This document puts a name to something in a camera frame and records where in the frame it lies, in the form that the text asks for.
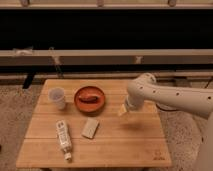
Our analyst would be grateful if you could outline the black cable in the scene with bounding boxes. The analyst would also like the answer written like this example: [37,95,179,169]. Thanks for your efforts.
[155,101,179,113]

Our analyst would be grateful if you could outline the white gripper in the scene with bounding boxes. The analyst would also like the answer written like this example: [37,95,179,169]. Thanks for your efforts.
[118,95,141,116]

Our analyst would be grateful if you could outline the orange round bowl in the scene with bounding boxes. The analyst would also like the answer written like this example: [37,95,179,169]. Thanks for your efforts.
[74,86,105,113]

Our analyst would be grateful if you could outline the white rectangular sponge block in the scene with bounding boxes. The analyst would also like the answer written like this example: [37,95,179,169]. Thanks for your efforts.
[82,118,99,139]

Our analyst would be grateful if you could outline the white plastic bottle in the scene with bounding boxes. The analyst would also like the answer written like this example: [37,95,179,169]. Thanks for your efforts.
[56,120,72,161]

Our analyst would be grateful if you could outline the brown sausage in bowl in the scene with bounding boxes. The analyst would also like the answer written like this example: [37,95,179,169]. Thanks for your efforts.
[79,95,99,103]

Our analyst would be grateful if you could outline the wooden table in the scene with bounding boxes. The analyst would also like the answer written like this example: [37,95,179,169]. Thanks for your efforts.
[16,79,171,169]

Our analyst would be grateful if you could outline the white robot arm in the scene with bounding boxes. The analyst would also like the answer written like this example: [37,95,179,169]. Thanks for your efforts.
[118,73,213,171]

